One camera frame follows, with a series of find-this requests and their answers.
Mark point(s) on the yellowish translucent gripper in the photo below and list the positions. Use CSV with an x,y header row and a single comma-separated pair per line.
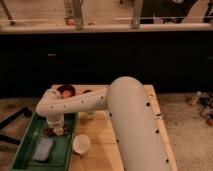
x,y
59,131

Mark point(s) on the bunch of dark grapes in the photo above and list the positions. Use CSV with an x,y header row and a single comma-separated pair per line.
x,y
49,131

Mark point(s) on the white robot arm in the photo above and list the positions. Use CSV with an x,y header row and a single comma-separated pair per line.
x,y
135,126

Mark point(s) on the white cup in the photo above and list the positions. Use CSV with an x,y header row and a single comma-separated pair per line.
x,y
81,144

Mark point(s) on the green plastic tray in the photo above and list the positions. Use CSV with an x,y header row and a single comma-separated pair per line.
x,y
61,151

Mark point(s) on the blue sponge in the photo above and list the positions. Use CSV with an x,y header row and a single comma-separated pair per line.
x,y
43,149

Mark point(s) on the green translucent cup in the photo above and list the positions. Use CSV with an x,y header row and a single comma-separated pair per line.
x,y
89,115

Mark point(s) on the orange item in bowl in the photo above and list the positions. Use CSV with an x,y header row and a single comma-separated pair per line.
x,y
67,94

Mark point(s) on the black stand leg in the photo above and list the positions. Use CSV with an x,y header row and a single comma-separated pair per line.
x,y
9,121

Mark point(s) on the dark red bowl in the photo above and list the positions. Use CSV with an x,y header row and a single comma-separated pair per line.
x,y
63,88

